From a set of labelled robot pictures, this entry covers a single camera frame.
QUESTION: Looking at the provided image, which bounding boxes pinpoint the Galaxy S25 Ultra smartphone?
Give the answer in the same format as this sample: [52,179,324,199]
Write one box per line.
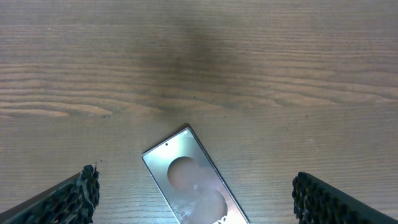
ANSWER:
[142,124,249,224]

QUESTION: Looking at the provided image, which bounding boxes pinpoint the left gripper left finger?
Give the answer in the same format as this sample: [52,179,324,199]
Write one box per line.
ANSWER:
[1,165,100,224]

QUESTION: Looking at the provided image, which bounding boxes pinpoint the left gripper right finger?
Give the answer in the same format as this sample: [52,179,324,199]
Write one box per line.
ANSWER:
[292,172,397,224]

